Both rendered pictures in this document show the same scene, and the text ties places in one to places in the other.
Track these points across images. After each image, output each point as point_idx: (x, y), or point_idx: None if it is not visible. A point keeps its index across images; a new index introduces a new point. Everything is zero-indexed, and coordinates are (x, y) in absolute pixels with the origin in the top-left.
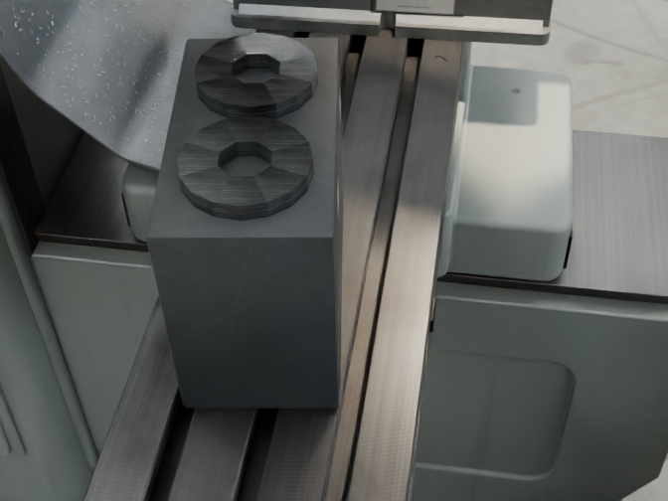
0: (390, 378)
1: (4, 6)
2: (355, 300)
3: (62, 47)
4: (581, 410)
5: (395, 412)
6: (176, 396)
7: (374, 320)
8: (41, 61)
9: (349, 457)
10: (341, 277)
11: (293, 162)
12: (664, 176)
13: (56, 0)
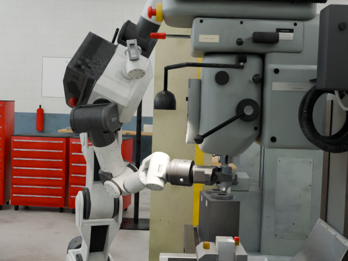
0: (190, 235)
1: (313, 238)
2: (200, 240)
3: (304, 259)
4: None
5: (188, 233)
6: None
7: (196, 246)
8: (303, 253)
9: (194, 236)
10: (203, 235)
11: (208, 189)
12: None
13: (313, 255)
